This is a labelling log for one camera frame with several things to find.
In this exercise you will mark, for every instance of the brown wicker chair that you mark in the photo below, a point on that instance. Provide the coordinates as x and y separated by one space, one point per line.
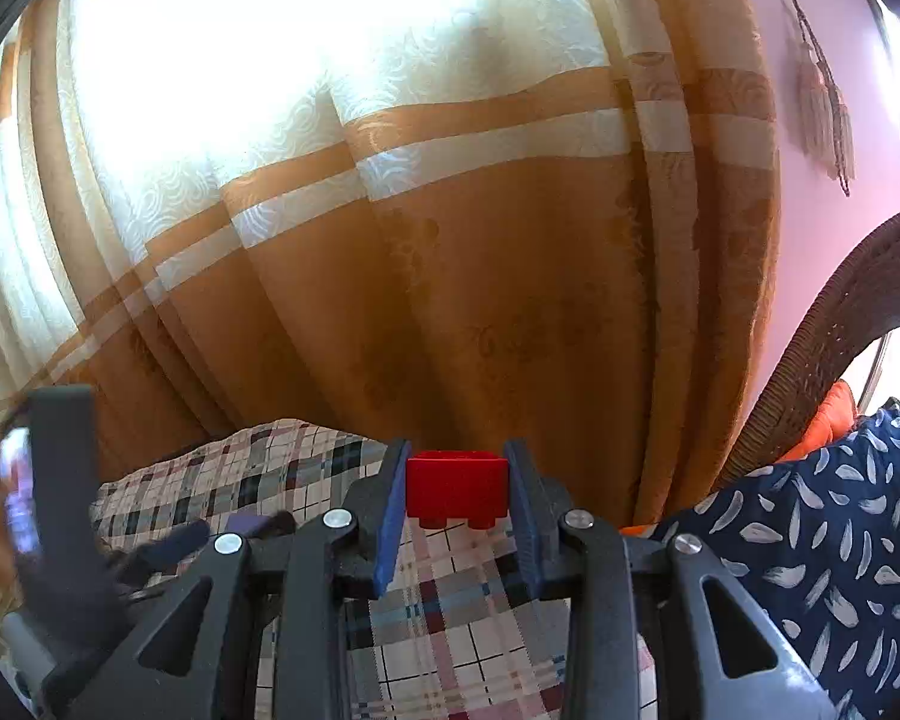
817 345

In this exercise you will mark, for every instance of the navy feather-print cloth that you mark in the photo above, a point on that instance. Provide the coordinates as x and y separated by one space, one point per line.
795 540

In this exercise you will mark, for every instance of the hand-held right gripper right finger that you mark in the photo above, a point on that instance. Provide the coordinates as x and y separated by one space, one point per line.
525 532

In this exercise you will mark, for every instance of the red building block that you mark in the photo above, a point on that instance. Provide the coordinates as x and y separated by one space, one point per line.
457 484

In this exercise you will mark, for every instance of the curtain tassel tieback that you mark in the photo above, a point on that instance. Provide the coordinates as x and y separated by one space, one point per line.
814 105

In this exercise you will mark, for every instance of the purple box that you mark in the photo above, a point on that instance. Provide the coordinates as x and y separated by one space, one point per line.
259 525

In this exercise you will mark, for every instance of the plaid tablecloth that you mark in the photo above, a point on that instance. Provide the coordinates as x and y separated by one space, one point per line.
450 615

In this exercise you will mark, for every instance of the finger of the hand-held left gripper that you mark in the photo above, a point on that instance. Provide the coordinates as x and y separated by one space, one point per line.
169 547

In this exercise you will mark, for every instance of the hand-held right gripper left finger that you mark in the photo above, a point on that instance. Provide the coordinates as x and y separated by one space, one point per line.
388 532

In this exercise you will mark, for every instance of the cream and orange curtain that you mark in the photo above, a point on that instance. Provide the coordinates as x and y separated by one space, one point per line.
457 240

